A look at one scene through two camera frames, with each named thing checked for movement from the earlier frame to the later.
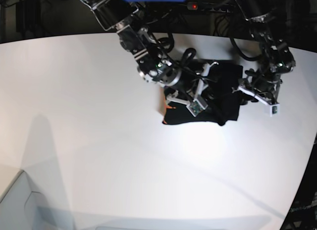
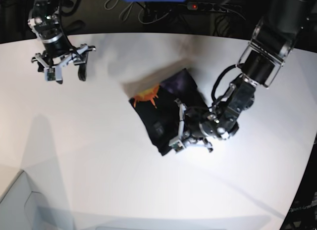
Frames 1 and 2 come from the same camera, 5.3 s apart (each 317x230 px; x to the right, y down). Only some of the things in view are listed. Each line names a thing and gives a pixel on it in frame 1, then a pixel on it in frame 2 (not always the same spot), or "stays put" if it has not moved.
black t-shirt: [222, 100] -> [159, 112]
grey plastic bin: [21, 208] stays put
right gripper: [260, 80] -> [205, 125]
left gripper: [188, 81] -> [59, 46]
